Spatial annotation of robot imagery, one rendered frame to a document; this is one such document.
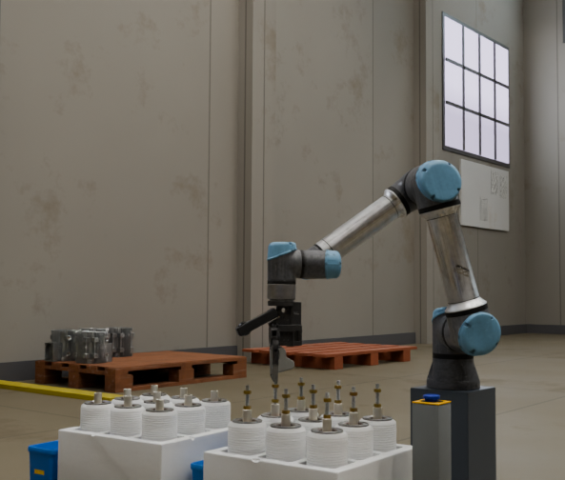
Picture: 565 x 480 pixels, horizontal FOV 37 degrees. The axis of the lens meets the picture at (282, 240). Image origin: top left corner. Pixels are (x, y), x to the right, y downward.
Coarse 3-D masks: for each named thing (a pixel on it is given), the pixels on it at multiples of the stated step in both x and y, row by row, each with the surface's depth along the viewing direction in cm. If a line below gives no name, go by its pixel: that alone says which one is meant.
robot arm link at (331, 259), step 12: (312, 252) 221; (324, 252) 222; (336, 252) 223; (312, 264) 220; (324, 264) 220; (336, 264) 221; (300, 276) 221; (312, 276) 222; (324, 276) 222; (336, 276) 223
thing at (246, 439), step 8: (232, 424) 207; (240, 424) 206; (248, 424) 206; (256, 424) 207; (264, 424) 209; (232, 432) 206; (240, 432) 205; (248, 432) 205; (256, 432) 206; (264, 432) 208; (232, 440) 206; (240, 440) 205; (248, 440) 205; (256, 440) 206; (264, 440) 208; (232, 448) 206; (240, 448) 205; (248, 448) 205; (256, 448) 206; (264, 448) 208
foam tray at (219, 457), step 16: (224, 448) 212; (400, 448) 214; (208, 464) 207; (224, 464) 204; (240, 464) 201; (256, 464) 198; (272, 464) 195; (288, 464) 193; (304, 464) 197; (352, 464) 194; (368, 464) 196; (384, 464) 202; (400, 464) 208
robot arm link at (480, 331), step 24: (432, 168) 225; (408, 192) 235; (432, 192) 223; (456, 192) 225; (432, 216) 228; (456, 216) 228; (432, 240) 231; (456, 240) 227; (456, 264) 227; (456, 288) 227; (456, 312) 226; (480, 312) 225; (456, 336) 227; (480, 336) 224
